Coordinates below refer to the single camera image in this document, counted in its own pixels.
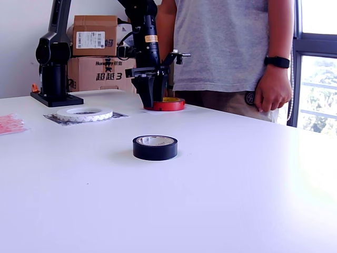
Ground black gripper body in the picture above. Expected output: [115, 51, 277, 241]
[125, 51, 170, 79]

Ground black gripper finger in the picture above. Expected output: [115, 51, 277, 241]
[131, 76, 156, 108]
[154, 76, 169, 103]

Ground red tape roll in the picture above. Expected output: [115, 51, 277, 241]
[143, 96, 186, 112]

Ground small black tape roll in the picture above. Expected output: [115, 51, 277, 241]
[132, 135, 179, 161]

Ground wide white tape roll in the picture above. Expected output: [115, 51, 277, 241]
[56, 106, 113, 123]

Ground person's left forearm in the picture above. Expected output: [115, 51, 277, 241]
[265, 0, 294, 77]

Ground person's right forearm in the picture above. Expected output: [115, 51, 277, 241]
[157, 0, 177, 90]

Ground person's left hand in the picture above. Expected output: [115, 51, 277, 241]
[254, 68, 293, 113]

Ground white plastic bag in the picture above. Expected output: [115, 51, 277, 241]
[117, 18, 135, 47]

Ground cardboard box with Chinese print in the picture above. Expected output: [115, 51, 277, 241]
[67, 56, 138, 94]

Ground khaki trousers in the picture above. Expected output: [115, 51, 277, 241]
[173, 89, 280, 123]

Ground small cardboard box shipping label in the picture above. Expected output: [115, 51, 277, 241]
[73, 15, 118, 57]

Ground grey t-shirt torso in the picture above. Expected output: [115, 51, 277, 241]
[172, 0, 295, 93]

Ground black scribbled paper sheet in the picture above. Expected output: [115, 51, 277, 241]
[43, 111, 130, 127]

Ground black smartwatch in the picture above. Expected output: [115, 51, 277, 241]
[264, 56, 291, 69]

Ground red scribbled paper sheet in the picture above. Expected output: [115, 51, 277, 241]
[0, 112, 31, 135]

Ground camera board on black bracket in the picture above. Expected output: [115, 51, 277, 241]
[160, 48, 192, 71]

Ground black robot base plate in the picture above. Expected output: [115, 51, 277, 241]
[30, 91, 84, 108]

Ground white blind bead cord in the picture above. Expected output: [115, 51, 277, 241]
[288, 44, 295, 128]

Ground dark window frame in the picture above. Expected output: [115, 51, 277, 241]
[291, 0, 337, 127]

